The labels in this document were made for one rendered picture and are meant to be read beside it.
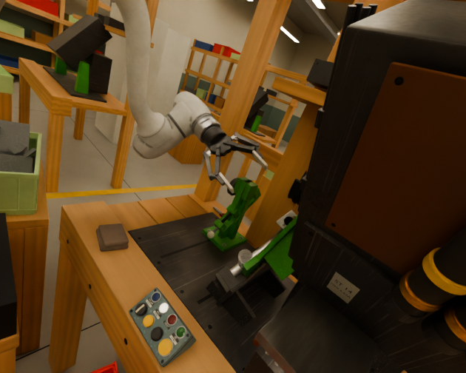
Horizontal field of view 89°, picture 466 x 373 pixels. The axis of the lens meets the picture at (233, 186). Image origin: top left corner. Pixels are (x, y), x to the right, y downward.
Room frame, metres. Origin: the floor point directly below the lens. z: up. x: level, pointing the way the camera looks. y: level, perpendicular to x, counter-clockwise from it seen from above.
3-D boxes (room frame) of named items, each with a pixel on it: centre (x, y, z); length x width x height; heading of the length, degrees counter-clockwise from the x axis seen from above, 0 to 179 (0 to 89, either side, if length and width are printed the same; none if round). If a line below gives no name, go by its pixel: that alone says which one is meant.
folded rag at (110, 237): (0.59, 0.30, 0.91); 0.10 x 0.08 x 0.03; 43
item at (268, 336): (0.40, -0.30, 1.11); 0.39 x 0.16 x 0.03; 146
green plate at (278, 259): (0.52, -0.20, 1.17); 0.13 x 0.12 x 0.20; 56
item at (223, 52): (6.76, 1.40, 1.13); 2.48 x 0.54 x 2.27; 54
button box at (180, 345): (0.39, 0.03, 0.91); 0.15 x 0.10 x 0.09; 56
